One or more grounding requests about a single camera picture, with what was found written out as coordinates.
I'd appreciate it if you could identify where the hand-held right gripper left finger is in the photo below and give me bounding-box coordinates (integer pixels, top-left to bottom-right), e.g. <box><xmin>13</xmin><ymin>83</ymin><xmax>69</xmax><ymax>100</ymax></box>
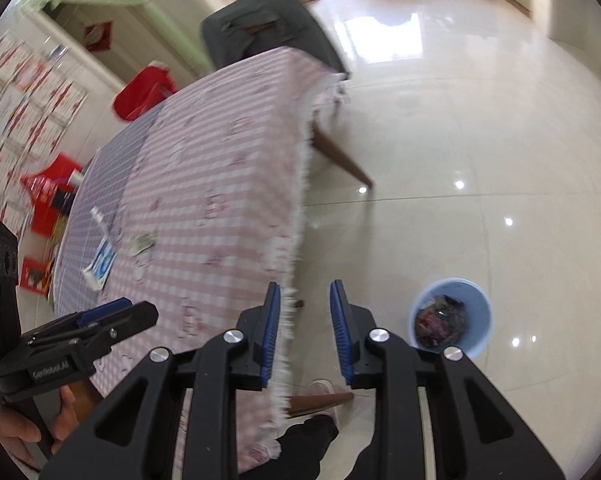
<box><xmin>39</xmin><ymin>281</ymin><xmax>282</xmax><ymax>480</ymax></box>

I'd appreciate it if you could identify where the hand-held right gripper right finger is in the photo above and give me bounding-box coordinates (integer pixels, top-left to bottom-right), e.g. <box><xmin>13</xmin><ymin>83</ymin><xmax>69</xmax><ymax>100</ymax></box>
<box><xmin>329</xmin><ymin>279</ymin><xmax>566</xmax><ymax>480</ymax></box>

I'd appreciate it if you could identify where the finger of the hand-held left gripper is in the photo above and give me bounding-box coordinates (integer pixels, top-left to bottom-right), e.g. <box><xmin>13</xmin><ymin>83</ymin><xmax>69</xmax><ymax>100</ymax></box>
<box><xmin>29</xmin><ymin>301</ymin><xmax>160</xmax><ymax>359</ymax></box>
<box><xmin>22</xmin><ymin>297</ymin><xmax>134</xmax><ymax>347</ymax></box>

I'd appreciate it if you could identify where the blue plastic bin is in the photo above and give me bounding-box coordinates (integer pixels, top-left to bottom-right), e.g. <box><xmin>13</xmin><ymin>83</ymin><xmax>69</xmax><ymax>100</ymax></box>
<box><xmin>407</xmin><ymin>278</ymin><xmax>493</xmax><ymax>359</ymax></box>

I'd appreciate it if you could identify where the person's left hand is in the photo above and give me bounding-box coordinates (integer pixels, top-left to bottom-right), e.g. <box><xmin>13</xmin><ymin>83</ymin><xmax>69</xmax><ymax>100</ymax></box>
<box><xmin>0</xmin><ymin>385</ymin><xmax>81</xmax><ymax>470</ymax></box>

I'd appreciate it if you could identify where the red flat box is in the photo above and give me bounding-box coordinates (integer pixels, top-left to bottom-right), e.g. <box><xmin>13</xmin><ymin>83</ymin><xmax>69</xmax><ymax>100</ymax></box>
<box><xmin>19</xmin><ymin>256</ymin><xmax>54</xmax><ymax>297</ymax></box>

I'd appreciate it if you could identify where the white blue toothpaste tube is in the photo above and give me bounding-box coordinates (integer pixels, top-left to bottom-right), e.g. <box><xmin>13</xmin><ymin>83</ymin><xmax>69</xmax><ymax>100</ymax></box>
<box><xmin>82</xmin><ymin>206</ymin><xmax>119</xmax><ymax>291</ymax></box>

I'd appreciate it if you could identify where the pink right slipper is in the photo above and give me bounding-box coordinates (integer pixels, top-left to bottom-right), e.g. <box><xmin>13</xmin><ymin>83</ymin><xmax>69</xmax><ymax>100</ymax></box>
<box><xmin>305</xmin><ymin>379</ymin><xmax>342</xmax><ymax>422</ymax></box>

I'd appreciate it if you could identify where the green small packet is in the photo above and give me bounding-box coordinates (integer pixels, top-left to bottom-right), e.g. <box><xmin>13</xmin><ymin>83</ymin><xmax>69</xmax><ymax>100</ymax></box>
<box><xmin>128</xmin><ymin>233</ymin><xmax>155</xmax><ymax>255</ymax></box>

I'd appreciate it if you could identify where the pile of wrappers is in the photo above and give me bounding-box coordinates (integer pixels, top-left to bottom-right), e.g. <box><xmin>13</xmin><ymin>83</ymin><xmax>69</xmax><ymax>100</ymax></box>
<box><xmin>415</xmin><ymin>294</ymin><xmax>468</xmax><ymax>350</ymax></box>

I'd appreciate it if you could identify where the person's right leg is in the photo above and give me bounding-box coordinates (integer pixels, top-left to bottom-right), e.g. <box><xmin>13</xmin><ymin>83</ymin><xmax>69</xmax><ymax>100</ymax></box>
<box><xmin>274</xmin><ymin>414</ymin><xmax>340</xmax><ymax>476</ymax></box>

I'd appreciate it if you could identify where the red paper bag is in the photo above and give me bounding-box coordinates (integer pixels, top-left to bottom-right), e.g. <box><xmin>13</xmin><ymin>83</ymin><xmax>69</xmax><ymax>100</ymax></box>
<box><xmin>19</xmin><ymin>152</ymin><xmax>86</xmax><ymax>237</ymax></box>

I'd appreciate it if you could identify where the blue checked cloth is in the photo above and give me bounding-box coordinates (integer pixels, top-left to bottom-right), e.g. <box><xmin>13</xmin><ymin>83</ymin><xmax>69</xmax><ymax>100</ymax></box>
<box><xmin>50</xmin><ymin>105</ymin><xmax>167</xmax><ymax>312</ymax></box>

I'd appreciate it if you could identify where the pink checked tablecloth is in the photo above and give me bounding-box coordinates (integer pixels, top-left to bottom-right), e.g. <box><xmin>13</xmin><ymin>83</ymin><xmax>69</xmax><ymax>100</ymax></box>
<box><xmin>55</xmin><ymin>46</ymin><xmax>350</xmax><ymax>476</ymax></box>

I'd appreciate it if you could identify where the red door decoration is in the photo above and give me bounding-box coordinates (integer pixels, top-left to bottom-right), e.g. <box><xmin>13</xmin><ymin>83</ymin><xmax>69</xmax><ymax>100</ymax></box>
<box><xmin>84</xmin><ymin>20</ymin><xmax>114</xmax><ymax>54</ymax></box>

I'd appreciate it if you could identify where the chair with grey jacket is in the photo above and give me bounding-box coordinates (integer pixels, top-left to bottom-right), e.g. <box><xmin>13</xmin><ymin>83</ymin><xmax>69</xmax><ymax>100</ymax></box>
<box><xmin>201</xmin><ymin>0</ymin><xmax>352</xmax><ymax>79</ymax></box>

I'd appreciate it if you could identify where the wall of framed certificates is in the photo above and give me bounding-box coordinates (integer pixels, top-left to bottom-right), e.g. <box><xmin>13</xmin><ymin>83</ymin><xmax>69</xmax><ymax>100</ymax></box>
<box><xmin>0</xmin><ymin>30</ymin><xmax>90</xmax><ymax>242</ymax></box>

